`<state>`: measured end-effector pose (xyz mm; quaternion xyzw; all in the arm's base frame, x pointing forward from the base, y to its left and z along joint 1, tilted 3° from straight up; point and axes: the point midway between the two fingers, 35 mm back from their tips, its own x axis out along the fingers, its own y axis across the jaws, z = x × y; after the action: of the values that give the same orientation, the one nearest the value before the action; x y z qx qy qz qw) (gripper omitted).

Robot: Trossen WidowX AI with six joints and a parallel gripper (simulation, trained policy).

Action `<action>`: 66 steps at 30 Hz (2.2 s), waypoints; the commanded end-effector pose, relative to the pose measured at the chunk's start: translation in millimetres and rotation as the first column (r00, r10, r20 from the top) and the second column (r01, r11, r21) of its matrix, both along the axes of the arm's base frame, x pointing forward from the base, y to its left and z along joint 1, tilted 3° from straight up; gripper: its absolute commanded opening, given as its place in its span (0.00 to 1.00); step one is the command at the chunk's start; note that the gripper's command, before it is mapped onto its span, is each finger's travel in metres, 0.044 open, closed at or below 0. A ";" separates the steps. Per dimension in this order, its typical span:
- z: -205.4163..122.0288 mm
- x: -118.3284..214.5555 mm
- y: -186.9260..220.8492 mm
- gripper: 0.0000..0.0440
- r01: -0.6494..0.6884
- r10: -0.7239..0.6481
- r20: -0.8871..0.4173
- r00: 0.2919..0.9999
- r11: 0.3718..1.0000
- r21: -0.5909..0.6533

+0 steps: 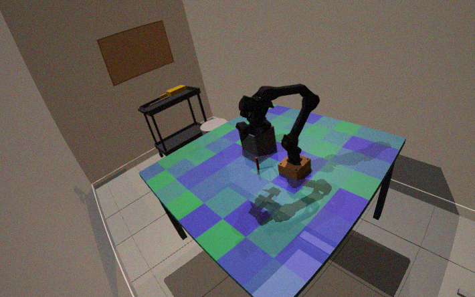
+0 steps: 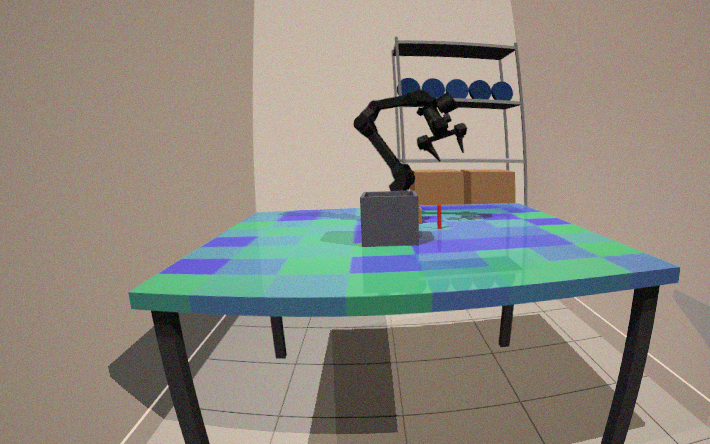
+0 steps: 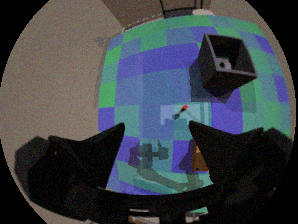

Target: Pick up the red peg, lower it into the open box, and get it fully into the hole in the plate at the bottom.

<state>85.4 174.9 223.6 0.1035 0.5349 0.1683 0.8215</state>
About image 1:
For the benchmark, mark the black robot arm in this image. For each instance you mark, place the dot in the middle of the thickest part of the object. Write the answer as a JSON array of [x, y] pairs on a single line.
[[262, 100]]

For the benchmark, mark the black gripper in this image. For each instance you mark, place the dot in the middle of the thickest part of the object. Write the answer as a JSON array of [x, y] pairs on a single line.
[[256, 121]]

